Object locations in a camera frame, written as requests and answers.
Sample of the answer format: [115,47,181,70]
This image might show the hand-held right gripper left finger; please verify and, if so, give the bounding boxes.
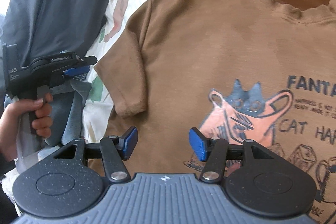
[54,126,139,183]

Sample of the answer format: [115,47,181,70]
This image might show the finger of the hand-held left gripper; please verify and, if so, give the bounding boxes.
[63,67,90,77]
[76,55,98,67]

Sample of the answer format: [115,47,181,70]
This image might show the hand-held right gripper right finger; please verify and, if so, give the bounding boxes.
[189,127,279,183]

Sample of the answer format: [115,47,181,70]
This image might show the brown printed t-shirt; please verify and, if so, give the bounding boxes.
[94,0,336,224]

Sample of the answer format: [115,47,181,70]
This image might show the person's left forearm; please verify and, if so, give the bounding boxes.
[0,147,17,180]

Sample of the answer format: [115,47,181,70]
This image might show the person's left hand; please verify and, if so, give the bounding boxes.
[0,94,54,159]

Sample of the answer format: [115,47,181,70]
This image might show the blue denim jeans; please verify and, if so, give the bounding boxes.
[16,74,91,162]

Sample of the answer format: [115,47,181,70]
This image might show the dark grey pillow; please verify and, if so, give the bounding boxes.
[0,0,124,67]

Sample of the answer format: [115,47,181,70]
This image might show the white black fuzzy blanket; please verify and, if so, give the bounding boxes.
[0,158,27,214]

